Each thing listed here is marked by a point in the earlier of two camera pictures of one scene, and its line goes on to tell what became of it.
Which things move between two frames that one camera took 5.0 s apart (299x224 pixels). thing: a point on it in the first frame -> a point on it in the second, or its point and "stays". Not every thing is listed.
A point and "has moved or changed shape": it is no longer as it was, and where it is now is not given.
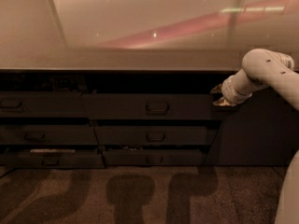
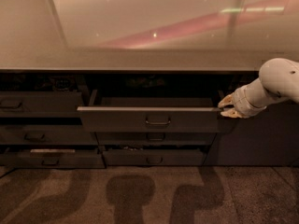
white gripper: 230,92 -> 240,101
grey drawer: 48,134 stays
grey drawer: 51,161 stays
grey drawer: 154,106 has moved or changed shape
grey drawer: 154,157 stays
